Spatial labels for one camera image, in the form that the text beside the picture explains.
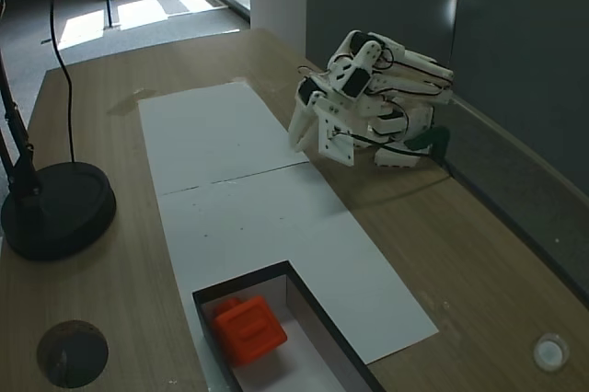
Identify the orange square block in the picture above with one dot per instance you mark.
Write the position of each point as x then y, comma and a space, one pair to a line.
248, 330

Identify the dark brown box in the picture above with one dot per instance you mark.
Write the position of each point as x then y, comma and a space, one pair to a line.
322, 314

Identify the white paper sheet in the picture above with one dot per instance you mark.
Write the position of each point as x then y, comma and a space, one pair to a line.
211, 134
285, 235

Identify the green table clamp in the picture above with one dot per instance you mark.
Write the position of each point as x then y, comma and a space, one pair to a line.
432, 136

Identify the clear adhesive tape strip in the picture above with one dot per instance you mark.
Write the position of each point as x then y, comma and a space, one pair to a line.
126, 104

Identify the black desk lamp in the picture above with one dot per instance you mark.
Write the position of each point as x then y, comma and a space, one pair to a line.
60, 212

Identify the white round cap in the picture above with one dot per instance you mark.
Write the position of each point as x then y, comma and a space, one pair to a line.
551, 351

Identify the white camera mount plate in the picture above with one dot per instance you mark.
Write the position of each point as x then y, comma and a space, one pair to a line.
338, 143

